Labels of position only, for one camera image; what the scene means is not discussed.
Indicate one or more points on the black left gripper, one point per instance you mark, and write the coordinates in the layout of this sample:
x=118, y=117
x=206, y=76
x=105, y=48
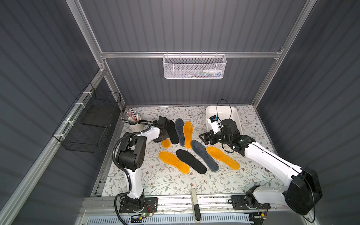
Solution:
x=163, y=132

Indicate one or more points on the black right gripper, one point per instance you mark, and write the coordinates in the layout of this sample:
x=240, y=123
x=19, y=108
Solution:
x=213, y=137

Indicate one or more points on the black insole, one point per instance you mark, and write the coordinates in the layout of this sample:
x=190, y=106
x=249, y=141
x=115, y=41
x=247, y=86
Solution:
x=187, y=158
x=172, y=133

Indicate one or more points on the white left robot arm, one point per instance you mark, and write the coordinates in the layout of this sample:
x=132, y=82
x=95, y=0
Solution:
x=129, y=153

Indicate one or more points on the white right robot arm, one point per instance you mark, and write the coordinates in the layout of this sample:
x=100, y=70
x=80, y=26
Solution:
x=301, y=190

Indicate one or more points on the white plastic storage box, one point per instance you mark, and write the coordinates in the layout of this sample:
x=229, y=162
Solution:
x=223, y=112

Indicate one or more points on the dark grey insole upper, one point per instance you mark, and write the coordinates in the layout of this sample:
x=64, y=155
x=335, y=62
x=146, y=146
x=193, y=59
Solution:
x=179, y=124

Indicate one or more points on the dark grey insole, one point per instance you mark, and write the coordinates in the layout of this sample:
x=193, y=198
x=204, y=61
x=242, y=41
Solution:
x=179, y=124
x=200, y=150

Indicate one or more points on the yellow fleece insole upper middle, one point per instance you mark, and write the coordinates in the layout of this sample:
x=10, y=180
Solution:
x=188, y=134

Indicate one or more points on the dark grey insole lower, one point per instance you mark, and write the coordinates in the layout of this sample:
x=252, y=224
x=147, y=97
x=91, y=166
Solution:
x=200, y=150

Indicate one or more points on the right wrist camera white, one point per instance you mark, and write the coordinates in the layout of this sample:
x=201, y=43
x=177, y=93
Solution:
x=213, y=124

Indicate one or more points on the white wire mesh basket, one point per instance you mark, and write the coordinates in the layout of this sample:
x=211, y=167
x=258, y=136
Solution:
x=197, y=66

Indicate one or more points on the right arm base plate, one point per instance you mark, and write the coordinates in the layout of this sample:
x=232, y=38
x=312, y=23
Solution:
x=245, y=202

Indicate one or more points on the black wire basket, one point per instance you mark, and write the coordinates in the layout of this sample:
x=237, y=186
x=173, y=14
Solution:
x=91, y=122

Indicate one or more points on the white handle tool front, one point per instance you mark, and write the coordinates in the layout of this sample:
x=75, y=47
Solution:
x=195, y=206

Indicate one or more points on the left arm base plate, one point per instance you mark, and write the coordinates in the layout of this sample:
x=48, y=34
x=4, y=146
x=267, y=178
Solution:
x=144, y=204

